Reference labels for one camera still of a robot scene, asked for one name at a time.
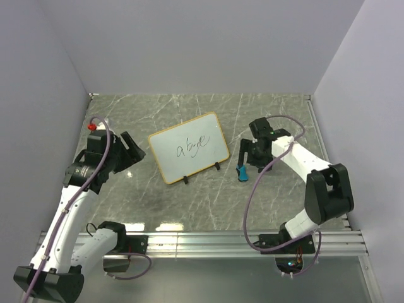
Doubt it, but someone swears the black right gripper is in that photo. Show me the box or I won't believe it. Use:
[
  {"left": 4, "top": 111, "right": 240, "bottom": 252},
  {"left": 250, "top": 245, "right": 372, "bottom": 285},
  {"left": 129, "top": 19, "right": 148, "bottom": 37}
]
[{"left": 237, "top": 138, "right": 273, "bottom": 173}]

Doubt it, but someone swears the blue whiteboard eraser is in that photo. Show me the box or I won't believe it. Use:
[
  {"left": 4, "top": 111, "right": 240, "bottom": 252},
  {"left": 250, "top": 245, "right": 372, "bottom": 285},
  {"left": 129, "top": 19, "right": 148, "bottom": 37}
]
[{"left": 236, "top": 165, "right": 248, "bottom": 182}]

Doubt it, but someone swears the yellow framed whiteboard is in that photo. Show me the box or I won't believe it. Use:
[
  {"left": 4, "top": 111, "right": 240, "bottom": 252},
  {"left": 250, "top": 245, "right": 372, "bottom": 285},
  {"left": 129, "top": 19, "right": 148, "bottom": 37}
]
[{"left": 148, "top": 112, "right": 230, "bottom": 184}]

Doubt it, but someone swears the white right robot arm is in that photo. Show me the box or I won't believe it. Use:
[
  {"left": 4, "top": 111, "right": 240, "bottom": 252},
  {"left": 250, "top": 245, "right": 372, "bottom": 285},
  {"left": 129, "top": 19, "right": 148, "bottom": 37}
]
[{"left": 236, "top": 117, "right": 354, "bottom": 253}]

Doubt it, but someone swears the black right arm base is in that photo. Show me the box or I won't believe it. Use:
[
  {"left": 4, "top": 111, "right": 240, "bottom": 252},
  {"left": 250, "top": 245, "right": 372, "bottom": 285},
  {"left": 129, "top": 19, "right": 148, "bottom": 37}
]
[{"left": 253, "top": 234, "right": 316, "bottom": 254}]

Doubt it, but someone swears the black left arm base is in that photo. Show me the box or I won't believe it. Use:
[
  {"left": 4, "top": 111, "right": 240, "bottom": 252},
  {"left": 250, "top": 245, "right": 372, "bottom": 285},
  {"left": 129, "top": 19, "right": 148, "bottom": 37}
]
[{"left": 107, "top": 234, "right": 148, "bottom": 254}]

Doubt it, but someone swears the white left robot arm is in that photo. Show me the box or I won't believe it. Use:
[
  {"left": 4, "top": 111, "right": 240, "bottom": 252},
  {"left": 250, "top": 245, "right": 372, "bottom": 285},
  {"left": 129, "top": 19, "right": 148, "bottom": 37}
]
[{"left": 13, "top": 129, "right": 148, "bottom": 302}]

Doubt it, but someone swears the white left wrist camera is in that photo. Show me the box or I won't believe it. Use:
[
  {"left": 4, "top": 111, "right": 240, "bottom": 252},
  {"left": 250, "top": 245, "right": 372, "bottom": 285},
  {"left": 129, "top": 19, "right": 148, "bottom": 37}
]
[{"left": 87, "top": 118, "right": 116, "bottom": 134}]

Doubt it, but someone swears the aluminium right side rail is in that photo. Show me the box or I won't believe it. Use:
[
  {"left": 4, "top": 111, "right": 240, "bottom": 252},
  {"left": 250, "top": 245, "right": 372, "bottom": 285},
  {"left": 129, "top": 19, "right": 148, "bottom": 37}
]
[{"left": 304, "top": 95, "right": 352, "bottom": 231}]

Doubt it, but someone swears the aluminium front mounting rail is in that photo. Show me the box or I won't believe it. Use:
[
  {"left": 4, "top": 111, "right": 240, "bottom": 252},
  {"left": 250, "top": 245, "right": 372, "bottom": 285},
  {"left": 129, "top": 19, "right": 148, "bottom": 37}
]
[{"left": 19, "top": 230, "right": 370, "bottom": 303}]

